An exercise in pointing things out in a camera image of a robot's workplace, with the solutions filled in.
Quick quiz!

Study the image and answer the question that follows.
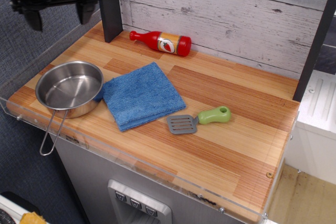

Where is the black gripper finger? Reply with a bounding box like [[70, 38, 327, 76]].
[[23, 9, 43, 31], [76, 0, 96, 25]]

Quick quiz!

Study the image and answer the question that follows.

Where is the stainless steel saucepan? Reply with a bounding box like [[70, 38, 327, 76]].
[[35, 61, 104, 156]]

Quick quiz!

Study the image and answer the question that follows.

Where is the blue folded cloth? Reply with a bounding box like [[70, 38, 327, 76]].
[[102, 62, 186, 132]]

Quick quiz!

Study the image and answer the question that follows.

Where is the red toy sauce bottle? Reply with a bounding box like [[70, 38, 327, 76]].
[[130, 31, 192, 56]]

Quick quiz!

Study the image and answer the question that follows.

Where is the green grey toy spatula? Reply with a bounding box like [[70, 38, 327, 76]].
[[166, 106, 232, 135]]

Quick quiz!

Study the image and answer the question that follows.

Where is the grey toy kitchen cabinet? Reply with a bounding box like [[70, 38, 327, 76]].
[[52, 136, 239, 223]]

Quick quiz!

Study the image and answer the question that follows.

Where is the yellow object bottom left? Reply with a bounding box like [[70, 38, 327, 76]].
[[19, 212, 47, 224]]

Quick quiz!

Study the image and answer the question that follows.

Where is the silver button panel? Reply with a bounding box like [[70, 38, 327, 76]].
[[108, 179, 173, 223]]

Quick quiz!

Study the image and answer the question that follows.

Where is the white toy sink unit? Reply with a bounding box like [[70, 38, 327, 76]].
[[285, 70, 335, 184]]

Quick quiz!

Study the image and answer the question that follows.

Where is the dark left frame post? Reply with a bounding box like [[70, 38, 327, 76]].
[[100, 0, 123, 43]]

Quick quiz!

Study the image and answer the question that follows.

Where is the dark frame post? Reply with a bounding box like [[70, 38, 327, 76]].
[[100, 0, 123, 43], [292, 0, 335, 102]]

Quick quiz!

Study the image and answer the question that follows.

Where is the black braided cable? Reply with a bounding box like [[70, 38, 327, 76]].
[[0, 209, 15, 224]]

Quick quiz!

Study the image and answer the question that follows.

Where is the clear acrylic guard rail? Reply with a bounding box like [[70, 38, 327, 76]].
[[7, 23, 299, 223]]

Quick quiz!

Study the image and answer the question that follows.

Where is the dark right frame post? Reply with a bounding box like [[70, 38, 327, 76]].
[[292, 0, 335, 102]]

